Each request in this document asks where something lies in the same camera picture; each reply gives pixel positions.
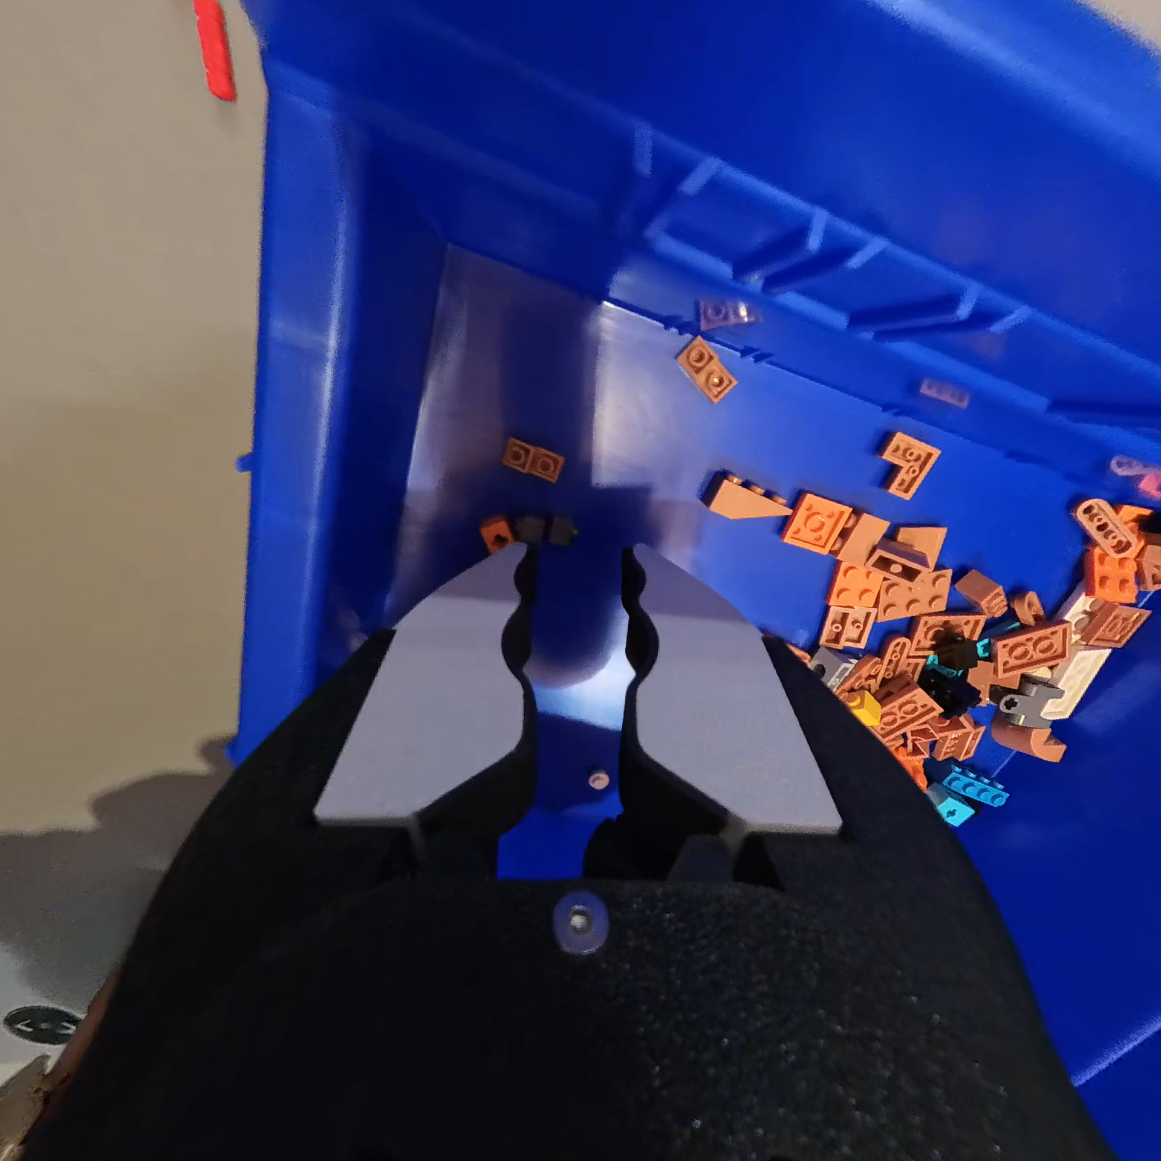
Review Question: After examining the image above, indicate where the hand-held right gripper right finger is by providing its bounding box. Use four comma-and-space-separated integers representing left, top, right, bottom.
619, 542, 847, 841

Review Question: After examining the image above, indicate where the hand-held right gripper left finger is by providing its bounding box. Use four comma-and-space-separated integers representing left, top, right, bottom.
312, 542, 541, 831

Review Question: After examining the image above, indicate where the blue plastic bin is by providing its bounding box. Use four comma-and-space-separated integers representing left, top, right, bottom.
226, 0, 1161, 1090

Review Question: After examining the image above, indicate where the red ribbed pin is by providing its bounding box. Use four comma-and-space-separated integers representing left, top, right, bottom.
193, 0, 239, 103

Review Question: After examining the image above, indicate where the grey desk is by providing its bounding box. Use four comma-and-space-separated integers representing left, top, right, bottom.
0, 0, 273, 1008

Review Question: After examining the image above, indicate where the pile of mixed small bricks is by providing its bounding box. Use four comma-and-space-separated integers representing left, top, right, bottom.
779, 490, 1161, 831

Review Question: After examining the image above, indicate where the brown wedge slope brick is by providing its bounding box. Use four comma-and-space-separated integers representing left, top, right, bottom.
704, 470, 793, 521

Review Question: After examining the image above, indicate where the brown L-shaped plate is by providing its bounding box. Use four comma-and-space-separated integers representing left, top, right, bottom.
878, 432, 942, 501

